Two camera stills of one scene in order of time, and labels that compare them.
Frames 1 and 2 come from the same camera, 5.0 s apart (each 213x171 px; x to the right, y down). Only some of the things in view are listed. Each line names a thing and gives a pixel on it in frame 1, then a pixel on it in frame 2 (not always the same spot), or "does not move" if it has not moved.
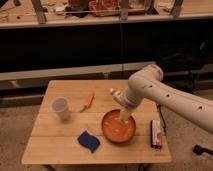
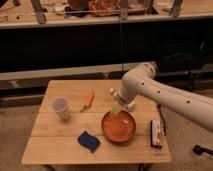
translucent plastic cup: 61,105 does not move
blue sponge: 89,141 does not move
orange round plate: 117,130 does not move
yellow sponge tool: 124,115 -> 115,109
